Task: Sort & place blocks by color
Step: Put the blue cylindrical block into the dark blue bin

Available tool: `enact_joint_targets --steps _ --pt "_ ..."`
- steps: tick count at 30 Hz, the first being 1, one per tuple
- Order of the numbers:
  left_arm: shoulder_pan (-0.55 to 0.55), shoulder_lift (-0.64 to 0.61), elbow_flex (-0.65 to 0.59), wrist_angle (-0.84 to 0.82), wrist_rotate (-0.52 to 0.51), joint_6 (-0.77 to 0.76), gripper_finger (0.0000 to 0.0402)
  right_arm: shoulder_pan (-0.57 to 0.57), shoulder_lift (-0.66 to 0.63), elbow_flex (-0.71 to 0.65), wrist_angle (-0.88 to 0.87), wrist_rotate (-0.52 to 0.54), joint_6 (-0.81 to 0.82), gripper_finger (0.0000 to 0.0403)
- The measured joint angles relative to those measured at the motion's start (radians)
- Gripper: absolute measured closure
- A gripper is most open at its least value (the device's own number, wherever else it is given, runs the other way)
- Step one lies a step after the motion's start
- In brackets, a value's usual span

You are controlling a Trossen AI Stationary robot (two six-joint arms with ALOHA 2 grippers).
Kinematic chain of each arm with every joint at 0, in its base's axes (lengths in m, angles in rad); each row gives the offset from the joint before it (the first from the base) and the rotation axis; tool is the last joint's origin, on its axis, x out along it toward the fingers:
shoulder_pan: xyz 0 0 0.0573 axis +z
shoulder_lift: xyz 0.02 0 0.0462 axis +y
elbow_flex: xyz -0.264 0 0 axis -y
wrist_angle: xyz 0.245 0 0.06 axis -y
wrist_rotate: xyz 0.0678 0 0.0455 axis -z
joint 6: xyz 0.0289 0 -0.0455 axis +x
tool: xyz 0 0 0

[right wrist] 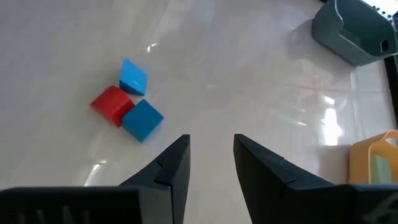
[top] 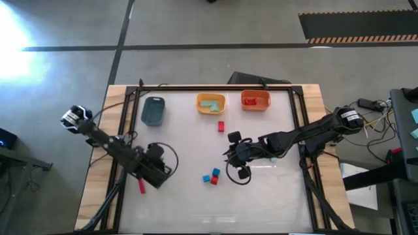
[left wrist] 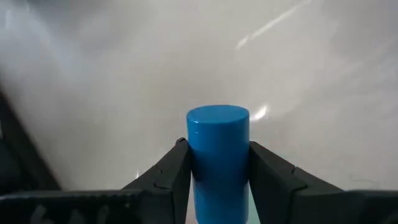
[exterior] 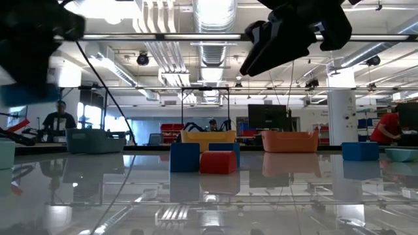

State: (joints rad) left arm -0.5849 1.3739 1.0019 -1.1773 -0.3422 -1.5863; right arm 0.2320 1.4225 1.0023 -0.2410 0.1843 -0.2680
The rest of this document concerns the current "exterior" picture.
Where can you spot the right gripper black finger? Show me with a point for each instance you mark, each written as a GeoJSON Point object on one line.
{"type": "Point", "coordinates": [264, 52]}
{"type": "Point", "coordinates": [294, 51]}

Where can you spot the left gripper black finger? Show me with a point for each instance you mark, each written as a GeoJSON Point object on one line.
{"type": "Point", "coordinates": [39, 72]}
{"type": "Point", "coordinates": [9, 73]}

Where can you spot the blue cube block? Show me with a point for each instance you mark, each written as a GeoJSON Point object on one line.
{"type": "Point", "coordinates": [227, 147]}
{"type": "Point", "coordinates": [184, 157]}

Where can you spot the red rounded-top block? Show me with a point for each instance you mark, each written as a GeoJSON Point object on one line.
{"type": "Point", "coordinates": [218, 162]}

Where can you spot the large blue block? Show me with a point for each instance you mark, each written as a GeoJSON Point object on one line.
{"type": "Point", "coordinates": [360, 151]}

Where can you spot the teal rounded block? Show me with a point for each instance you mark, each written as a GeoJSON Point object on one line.
{"type": "Point", "coordinates": [403, 155]}

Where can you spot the red bar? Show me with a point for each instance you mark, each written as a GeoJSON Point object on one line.
{"type": "Point", "coordinates": [19, 125]}

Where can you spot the person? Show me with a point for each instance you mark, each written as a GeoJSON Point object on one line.
{"type": "Point", "coordinates": [387, 129]}
{"type": "Point", "coordinates": [213, 124]}
{"type": "Point", "coordinates": [59, 122]}

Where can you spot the black monitor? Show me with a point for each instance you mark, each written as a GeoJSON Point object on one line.
{"type": "Point", "coordinates": [267, 117]}
{"type": "Point", "coordinates": [408, 115]}

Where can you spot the white column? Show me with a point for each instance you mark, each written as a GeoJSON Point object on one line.
{"type": "Point", "coordinates": [342, 114]}

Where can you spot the black ceiling spotlight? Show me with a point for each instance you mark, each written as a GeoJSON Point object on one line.
{"type": "Point", "coordinates": [373, 60]}
{"type": "Point", "coordinates": [142, 59]}

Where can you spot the dark teal plastic bin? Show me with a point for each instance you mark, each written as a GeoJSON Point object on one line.
{"type": "Point", "coordinates": [94, 142]}

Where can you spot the orange plastic bin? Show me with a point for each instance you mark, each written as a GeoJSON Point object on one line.
{"type": "Point", "coordinates": [290, 142]}

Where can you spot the blue storage bins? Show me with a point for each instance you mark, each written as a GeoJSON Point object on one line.
{"type": "Point", "coordinates": [364, 123]}

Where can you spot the yellow plastic bin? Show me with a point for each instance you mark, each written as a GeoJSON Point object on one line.
{"type": "Point", "coordinates": [204, 137]}

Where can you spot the red storage bins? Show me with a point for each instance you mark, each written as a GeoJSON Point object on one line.
{"type": "Point", "coordinates": [170, 129]}

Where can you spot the grey laptop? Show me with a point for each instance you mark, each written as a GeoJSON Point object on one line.
{"type": "Point", "coordinates": [155, 139]}

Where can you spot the silver ventilation duct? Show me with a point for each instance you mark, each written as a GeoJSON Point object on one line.
{"type": "Point", "coordinates": [214, 52]}

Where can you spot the black background rig frame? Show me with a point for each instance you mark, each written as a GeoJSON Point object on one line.
{"type": "Point", "coordinates": [205, 88]}

